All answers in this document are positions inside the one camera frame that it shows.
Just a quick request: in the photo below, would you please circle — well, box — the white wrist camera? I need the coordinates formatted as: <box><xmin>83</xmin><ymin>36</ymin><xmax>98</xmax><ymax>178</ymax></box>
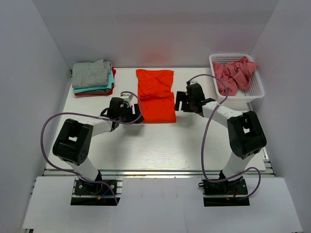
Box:
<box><xmin>187</xmin><ymin>80</ymin><xmax>198</xmax><ymax>85</ymax></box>
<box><xmin>121</xmin><ymin>93</ymin><xmax>133</xmax><ymax>108</ymax></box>

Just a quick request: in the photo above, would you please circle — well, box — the red folded t-shirt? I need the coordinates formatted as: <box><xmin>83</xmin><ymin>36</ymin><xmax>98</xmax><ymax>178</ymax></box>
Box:
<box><xmin>74</xmin><ymin>68</ymin><xmax>117</xmax><ymax>97</ymax></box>

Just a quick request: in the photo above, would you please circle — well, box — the teal folded t-shirt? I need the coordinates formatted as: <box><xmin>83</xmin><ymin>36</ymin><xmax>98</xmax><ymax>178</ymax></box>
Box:
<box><xmin>73</xmin><ymin>69</ymin><xmax>115</xmax><ymax>95</ymax></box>

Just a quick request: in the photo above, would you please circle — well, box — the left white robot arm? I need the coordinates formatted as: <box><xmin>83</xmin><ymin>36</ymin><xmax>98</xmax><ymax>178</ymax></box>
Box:
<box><xmin>52</xmin><ymin>93</ymin><xmax>144</xmax><ymax>194</ymax></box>

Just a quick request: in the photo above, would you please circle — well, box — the white plastic basket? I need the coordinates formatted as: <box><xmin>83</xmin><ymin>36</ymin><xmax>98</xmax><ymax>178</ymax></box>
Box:
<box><xmin>209</xmin><ymin>53</ymin><xmax>265</xmax><ymax>106</ymax></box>

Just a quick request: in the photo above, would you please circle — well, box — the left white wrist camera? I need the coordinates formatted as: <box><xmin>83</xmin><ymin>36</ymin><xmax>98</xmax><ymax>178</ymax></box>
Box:
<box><xmin>121</xmin><ymin>93</ymin><xmax>133</xmax><ymax>108</ymax></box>

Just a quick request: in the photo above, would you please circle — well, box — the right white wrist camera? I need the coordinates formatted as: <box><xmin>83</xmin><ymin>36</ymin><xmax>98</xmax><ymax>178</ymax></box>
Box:
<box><xmin>187</xmin><ymin>80</ymin><xmax>198</xmax><ymax>85</ymax></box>

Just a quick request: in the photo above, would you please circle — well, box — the aluminium table rail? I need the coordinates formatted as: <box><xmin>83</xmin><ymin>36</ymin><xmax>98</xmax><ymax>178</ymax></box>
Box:
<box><xmin>41</xmin><ymin>101</ymin><xmax>276</xmax><ymax>180</ymax></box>

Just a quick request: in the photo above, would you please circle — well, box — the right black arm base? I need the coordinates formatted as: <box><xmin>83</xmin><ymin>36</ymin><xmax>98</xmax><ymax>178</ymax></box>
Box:
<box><xmin>198</xmin><ymin>177</ymin><xmax>250</xmax><ymax>207</ymax></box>

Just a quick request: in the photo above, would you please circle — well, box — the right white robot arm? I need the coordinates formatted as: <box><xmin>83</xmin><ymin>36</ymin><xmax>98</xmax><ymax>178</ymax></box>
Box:
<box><xmin>174</xmin><ymin>83</ymin><xmax>267</xmax><ymax>194</ymax></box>

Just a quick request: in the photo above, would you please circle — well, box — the orange t-shirt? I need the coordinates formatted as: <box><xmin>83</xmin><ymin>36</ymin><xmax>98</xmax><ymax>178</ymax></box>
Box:
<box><xmin>136</xmin><ymin>69</ymin><xmax>176</xmax><ymax>124</ymax></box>

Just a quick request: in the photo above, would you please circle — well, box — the pink crumpled t-shirt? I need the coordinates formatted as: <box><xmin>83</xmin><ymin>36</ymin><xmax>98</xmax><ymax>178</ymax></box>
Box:
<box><xmin>212</xmin><ymin>56</ymin><xmax>258</xmax><ymax>96</ymax></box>

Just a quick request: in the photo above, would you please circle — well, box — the grey folded t-shirt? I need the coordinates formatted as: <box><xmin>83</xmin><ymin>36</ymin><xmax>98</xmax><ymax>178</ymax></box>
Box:
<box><xmin>71</xmin><ymin>59</ymin><xmax>112</xmax><ymax>89</ymax></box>

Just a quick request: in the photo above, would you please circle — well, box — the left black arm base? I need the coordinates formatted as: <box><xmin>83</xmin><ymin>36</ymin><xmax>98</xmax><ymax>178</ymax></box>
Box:
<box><xmin>70</xmin><ymin>178</ymin><xmax>122</xmax><ymax>206</ymax></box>

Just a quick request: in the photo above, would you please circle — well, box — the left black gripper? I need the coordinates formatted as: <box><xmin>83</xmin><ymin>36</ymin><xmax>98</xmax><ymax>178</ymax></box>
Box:
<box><xmin>118</xmin><ymin>103</ymin><xmax>144</xmax><ymax>124</ymax></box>

